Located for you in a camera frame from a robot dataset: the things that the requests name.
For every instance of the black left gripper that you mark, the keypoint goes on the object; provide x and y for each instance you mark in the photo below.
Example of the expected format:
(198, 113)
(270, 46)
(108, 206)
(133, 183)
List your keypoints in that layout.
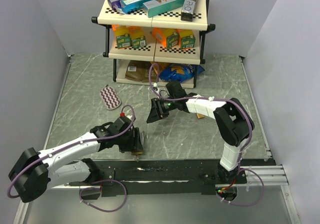
(135, 143)

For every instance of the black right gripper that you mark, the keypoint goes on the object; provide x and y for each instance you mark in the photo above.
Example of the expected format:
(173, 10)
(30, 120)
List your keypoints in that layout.
(157, 112)

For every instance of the large brass padlock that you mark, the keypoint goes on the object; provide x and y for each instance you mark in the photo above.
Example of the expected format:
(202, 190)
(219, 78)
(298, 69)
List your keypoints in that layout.
(138, 141)

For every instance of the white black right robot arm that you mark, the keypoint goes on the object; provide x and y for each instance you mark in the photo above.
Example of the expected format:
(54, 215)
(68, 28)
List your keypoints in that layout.
(233, 122)

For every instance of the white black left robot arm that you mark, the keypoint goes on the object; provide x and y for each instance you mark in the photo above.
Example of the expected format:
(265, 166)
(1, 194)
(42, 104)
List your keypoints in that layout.
(37, 171)

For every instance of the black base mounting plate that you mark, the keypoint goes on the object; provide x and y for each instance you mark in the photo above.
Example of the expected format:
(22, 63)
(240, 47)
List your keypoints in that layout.
(166, 176)

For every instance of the medium brass padlock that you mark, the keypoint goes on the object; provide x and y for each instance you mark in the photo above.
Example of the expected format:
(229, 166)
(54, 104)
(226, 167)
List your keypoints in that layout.
(200, 116)

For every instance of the brown snack bag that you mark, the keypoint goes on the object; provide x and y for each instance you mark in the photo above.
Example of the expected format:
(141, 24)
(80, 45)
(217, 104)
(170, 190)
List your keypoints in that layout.
(138, 71)

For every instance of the purple striped sponge pad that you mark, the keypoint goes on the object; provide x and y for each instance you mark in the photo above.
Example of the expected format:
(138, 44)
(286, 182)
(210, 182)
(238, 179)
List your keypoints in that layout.
(110, 98)

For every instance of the orange snack bag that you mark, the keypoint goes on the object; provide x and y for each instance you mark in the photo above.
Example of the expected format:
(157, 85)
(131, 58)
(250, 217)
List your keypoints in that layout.
(158, 67)

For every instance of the blue chips bag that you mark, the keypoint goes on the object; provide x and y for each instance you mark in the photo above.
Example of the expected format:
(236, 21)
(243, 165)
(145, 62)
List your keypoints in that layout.
(180, 72)

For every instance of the orange green box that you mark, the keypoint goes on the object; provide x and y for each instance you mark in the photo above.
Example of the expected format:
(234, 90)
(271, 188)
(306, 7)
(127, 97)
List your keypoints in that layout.
(186, 40)
(138, 39)
(167, 37)
(122, 36)

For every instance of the silver RIO box right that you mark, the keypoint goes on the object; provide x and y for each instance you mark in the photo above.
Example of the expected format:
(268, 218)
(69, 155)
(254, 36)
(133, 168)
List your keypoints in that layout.
(188, 10)

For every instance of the blue toothpaste box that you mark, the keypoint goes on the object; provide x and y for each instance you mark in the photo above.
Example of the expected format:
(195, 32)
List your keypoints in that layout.
(127, 6)

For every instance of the teal RIO box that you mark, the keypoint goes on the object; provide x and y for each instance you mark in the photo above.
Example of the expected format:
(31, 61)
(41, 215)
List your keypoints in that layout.
(155, 7)

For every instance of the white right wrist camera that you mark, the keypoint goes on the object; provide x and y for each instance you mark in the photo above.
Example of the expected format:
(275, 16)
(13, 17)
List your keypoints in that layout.
(158, 90)

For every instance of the aluminium rail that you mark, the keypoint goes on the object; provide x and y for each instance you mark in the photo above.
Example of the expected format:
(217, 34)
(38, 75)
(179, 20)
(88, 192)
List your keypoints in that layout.
(270, 175)

